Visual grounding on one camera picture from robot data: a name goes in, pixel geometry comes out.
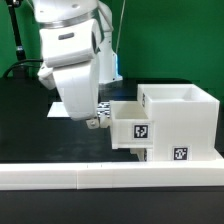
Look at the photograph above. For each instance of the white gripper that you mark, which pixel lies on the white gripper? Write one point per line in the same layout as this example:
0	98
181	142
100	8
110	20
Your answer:
72	53

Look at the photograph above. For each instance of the white drawer box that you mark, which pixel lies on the white drawer box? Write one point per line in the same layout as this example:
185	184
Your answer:
143	154
129	125

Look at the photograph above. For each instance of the white front drawer box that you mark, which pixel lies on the white front drawer box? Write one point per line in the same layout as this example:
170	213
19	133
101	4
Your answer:
143	154

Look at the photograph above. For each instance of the white drawer cabinet frame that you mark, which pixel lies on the white drawer cabinet frame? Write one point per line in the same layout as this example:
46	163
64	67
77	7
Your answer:
184	119

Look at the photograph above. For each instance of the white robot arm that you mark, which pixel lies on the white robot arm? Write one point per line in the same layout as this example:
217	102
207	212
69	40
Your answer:
54	14

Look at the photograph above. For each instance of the marker tag sheet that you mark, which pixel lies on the marker tag sheet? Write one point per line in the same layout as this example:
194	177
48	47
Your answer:
58	110

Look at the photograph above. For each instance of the white L-shaped fence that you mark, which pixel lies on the white L-shaped fence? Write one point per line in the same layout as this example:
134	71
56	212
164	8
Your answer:
110	175

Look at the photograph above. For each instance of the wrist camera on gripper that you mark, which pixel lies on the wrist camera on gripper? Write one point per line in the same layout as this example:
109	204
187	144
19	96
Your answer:
45	76

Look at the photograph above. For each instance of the black camera stand pole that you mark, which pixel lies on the black camera stand pole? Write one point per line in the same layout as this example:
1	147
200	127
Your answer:
18	69

